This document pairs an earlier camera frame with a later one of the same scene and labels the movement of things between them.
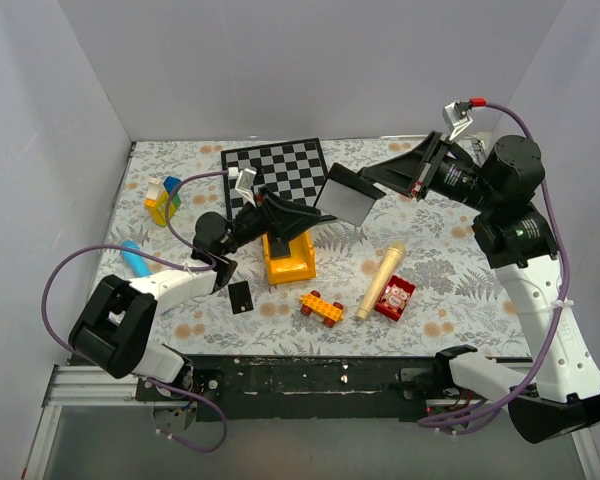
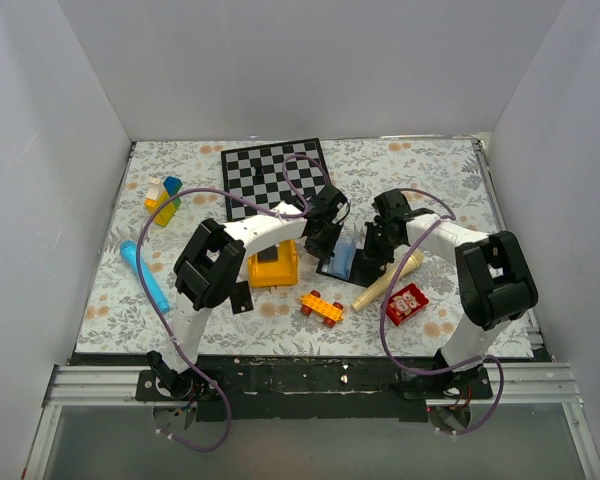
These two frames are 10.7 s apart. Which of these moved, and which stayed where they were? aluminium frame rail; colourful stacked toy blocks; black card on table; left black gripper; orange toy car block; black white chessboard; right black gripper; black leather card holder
Moved: black leather card holder; left black gripper; right black gripper
Stayed: orange toy car block; black white chessboard; colourful stacked toy blocks; black card on table; aluminium frame rail
